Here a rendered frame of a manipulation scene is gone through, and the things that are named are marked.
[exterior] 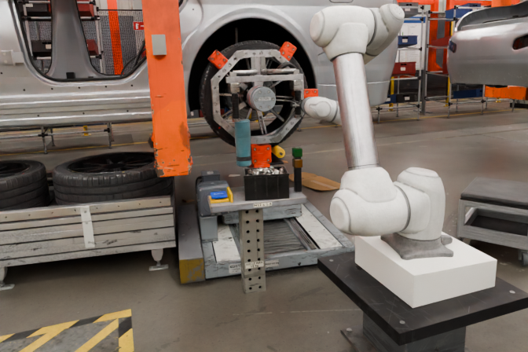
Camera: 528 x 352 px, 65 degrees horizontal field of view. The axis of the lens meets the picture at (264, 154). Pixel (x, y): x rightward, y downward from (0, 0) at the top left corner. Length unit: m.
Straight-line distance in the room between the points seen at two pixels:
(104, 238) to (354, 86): 1.48
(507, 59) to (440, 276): 3.00
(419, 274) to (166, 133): 1.27
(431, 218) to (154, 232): 1.38
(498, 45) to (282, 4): 2.25
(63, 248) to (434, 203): 1.73
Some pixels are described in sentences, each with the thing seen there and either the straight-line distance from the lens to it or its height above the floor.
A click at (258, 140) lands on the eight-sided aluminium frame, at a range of 2.46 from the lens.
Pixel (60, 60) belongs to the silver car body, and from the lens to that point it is 4.39.
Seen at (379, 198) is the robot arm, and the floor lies 0.63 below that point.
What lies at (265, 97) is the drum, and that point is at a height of 0.86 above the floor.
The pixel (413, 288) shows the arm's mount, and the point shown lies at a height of 0.36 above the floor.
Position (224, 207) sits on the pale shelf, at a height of 0.44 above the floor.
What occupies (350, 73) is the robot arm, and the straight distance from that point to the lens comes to 1.39.
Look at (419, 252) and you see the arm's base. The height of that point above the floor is 0.42.
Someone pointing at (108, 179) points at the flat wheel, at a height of 0.48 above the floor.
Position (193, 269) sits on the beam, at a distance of 2.14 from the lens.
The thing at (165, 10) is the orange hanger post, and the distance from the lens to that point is 2.02.
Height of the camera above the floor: 1.03
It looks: 12 degrees down
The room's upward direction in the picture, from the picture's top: 2 degrees counter-clockwise
